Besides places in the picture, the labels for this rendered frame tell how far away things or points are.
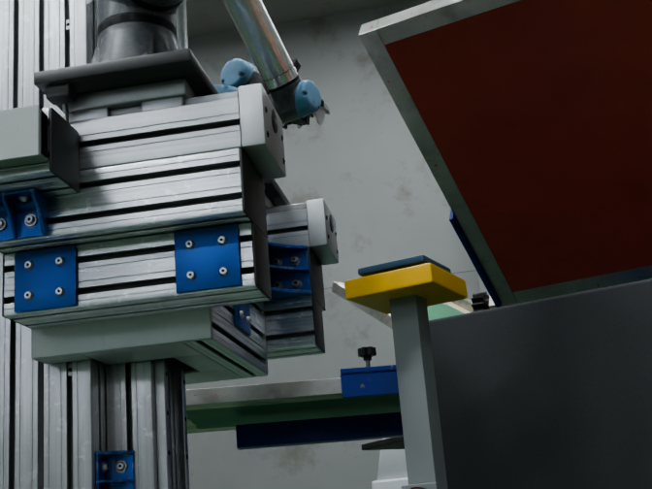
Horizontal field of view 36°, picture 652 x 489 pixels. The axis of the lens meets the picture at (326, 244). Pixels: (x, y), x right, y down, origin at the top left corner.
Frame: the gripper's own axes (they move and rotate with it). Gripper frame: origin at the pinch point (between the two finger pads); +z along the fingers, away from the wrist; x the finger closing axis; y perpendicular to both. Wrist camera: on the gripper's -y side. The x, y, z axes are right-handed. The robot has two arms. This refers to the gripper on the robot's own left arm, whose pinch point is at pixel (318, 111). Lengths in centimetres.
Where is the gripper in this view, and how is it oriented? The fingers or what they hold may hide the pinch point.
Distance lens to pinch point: 257.8
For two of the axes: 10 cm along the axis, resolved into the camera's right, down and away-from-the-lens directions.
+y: -0.4, 9.8, -2.2
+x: 8.3, -0.9, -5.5
